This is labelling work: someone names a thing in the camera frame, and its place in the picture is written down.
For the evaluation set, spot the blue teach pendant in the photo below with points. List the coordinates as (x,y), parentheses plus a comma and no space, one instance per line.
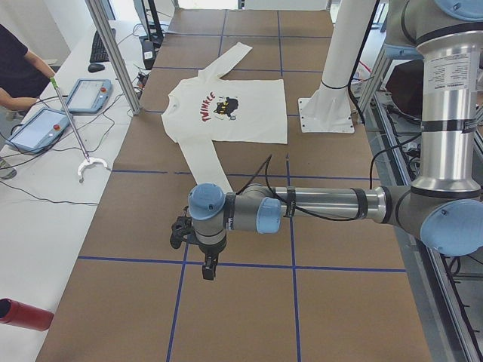
(40,131)
(88,96)

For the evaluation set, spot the aluminium frame post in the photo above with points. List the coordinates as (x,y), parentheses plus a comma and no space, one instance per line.
(99,17)

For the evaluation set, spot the person in black shirt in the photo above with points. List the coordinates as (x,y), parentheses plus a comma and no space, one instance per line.
(24,75)

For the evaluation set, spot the far blue teach pendant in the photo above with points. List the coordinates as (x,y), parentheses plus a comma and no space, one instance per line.
(88,96)

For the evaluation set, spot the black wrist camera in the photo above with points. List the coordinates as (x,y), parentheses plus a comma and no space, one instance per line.
(182,231)

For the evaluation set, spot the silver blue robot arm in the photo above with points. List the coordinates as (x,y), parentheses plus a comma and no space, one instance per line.
(441,207)

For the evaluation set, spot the black power adapter white label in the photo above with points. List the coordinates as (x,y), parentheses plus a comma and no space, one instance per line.
(148,53)

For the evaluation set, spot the black computer mouse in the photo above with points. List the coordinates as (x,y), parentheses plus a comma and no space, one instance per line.
(95,67)

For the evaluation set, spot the black keyboard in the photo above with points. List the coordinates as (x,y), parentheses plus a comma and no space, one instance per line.
(98,51)

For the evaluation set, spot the red cylinder bottle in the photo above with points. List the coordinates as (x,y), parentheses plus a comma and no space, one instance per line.
(19,314)

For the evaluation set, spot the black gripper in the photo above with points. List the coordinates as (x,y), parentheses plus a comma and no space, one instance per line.
(210,251)

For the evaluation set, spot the reacher grabber stick white claw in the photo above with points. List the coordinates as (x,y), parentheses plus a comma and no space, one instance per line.
(88,161)

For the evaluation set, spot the white pillar with base plate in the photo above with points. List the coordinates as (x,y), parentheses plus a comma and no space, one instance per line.
(328,109)

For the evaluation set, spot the near blue teach pendant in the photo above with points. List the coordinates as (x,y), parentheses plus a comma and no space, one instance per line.
(40,131)

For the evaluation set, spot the cream long sleeve cat shirt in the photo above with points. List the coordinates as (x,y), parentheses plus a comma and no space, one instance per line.
(209,108)

